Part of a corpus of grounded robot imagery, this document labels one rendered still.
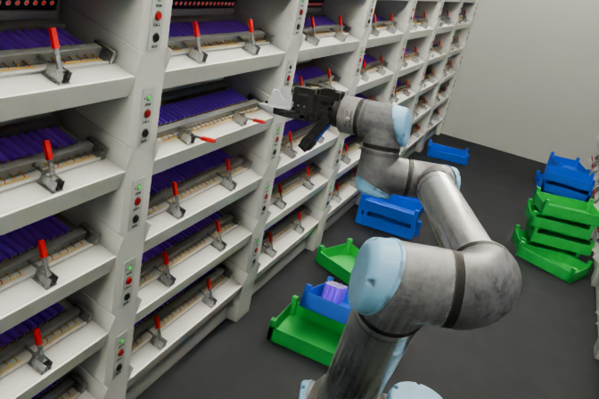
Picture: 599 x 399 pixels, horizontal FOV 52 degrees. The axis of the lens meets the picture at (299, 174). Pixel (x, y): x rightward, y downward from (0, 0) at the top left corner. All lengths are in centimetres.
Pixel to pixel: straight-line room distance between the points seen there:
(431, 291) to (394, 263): 6
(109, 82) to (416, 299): 68
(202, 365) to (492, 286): 125
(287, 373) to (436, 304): 119
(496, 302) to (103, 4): 89
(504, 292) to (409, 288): 15
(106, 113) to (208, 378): 96
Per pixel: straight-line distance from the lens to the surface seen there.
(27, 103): 108
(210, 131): 163
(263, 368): 204
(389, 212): 312
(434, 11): 386
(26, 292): 127
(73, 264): 135
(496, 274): 94
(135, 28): 125
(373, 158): 143
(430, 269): 90
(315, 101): 150
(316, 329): 226
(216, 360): 204
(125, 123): 129
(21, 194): 117
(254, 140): 194
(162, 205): 162
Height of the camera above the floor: 125
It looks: 20 degrees down
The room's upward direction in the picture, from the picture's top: 12 degrees clockwise
